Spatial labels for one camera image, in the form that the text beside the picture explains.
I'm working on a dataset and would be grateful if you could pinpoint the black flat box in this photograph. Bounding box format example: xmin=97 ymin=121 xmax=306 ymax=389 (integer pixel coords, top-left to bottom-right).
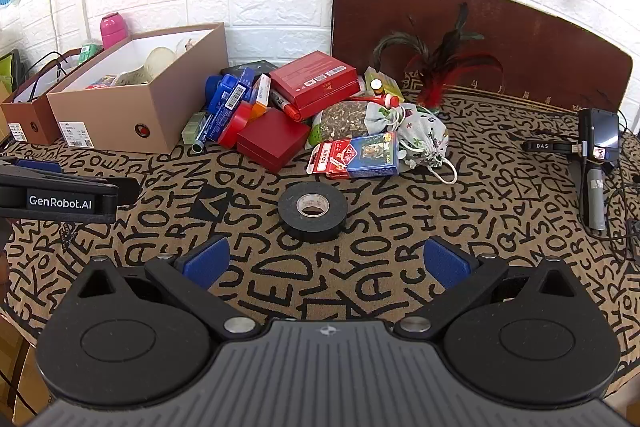
xmin=220 ymin=60 xmax=278 ymax=80

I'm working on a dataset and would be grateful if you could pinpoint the tan printed blanket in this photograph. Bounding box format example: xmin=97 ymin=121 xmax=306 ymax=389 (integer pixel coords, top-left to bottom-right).
xmin=0 ymin=77 xmax=640 ymax=378

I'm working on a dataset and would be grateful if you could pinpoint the small red box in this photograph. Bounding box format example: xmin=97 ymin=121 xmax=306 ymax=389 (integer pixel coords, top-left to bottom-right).
xmin=236 ymin=109 xmax=312 ymax=174

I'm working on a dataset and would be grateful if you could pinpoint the black feather mask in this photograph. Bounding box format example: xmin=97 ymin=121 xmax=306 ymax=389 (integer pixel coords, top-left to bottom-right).
xmin=372 ymin=3 xmax=503 ymax=115

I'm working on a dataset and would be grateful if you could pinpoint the blue plastic container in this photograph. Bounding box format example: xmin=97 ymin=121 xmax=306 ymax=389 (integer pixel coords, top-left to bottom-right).
xmin=204 ymin=74 xmax=256 ymax=142

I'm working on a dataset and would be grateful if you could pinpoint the black handheld camera device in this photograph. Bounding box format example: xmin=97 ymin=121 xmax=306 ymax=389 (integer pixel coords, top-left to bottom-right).
xmin=522 ymin=107 xmax=623 ymax=230

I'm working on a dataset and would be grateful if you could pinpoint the pale green box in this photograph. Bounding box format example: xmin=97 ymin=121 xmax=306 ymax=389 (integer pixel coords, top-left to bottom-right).
xmin=181 ymin=111 xmax=208 ymax=145

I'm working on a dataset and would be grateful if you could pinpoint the small brown cardboard box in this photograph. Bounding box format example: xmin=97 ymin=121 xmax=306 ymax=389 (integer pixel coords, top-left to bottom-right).
xmin=0 ymin=48 xmax=83 ymax=146

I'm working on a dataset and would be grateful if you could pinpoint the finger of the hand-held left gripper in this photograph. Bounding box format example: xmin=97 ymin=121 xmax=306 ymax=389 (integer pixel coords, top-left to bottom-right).
xmin=116 ymin=178 xmax=142 ymax=206
xmin=0 ymin=158 xmax=63 ymax=175

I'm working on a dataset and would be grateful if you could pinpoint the cream round cup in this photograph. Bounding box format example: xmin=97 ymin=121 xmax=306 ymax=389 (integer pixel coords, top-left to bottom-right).
xmin=145 ymin=47 xmax=177 ymax=82

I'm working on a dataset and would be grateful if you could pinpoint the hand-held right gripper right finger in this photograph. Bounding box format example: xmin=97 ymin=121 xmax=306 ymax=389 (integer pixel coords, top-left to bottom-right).
xmin=392 ymin=237 xmax=583 ymax=339

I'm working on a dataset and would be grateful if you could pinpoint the dark brown wooden board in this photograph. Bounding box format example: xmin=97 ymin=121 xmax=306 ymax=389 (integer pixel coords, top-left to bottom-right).
xmin=331 ymin=0 xmax=633 ymax=118

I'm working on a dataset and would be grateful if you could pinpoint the red snack packet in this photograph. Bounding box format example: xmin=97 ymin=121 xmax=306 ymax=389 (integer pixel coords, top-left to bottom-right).
xmin=306 ymin=132 xmax=401 ymax=180

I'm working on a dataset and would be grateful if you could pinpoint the red marker pen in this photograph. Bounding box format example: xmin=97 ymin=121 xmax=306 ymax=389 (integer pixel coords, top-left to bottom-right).
xmin=270 ymin=89 xmax=303 ymax=122

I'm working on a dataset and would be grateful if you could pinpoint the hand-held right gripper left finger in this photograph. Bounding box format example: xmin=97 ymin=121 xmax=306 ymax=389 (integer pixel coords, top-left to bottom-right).
xmin=65 ymin=236 xmax=261 ymax=340

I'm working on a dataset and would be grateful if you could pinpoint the black tape roll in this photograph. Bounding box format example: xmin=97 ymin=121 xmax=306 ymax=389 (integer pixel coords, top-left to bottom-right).
xmin=278 ymin=181 xmax=349 ymax=240

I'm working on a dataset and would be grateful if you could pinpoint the seed mix bag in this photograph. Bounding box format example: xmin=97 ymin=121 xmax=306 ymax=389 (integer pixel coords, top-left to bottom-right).
xmin=310 ymin=99 xmax=373 ymax=148

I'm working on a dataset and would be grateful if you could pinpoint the red tape roll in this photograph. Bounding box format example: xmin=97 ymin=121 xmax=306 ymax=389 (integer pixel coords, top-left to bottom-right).
xmin=217 ymin=101 xmax=253 ymax=148

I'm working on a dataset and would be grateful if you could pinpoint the large red box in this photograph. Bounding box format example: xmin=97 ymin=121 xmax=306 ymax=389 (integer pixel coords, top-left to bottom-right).
xmin=269 ymin=51 xmax=362 ymax=118

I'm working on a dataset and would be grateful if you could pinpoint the white floral drawstring pouch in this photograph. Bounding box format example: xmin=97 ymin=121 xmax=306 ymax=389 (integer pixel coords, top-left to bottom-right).
xmin=365 ymin=102 xmax=458 ymax=185

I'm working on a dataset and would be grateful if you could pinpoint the orange white box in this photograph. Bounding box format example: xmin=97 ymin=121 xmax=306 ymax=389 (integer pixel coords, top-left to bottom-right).
xmin=248 ymin=74 xmax=273 ymax=122

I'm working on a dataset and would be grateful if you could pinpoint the large brown cardboard shoebox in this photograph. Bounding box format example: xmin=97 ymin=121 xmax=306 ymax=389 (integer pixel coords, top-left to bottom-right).
xmin=46 ymin=23 xmax=230 ymax=154

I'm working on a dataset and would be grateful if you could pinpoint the black cable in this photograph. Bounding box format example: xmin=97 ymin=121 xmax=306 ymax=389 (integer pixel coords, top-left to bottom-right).
xmin=597 ymin=97 xmax=640 ymax=265

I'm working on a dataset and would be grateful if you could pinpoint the plain cardboard box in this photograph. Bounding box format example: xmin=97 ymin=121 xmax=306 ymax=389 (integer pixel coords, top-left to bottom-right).
xmin=0 ymin=317 xmax=48 ymax=427

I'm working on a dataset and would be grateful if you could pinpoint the pink bottle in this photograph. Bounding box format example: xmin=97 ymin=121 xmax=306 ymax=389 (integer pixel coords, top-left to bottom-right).
xmin=100 ymin=13 xmax=132 ymax=50

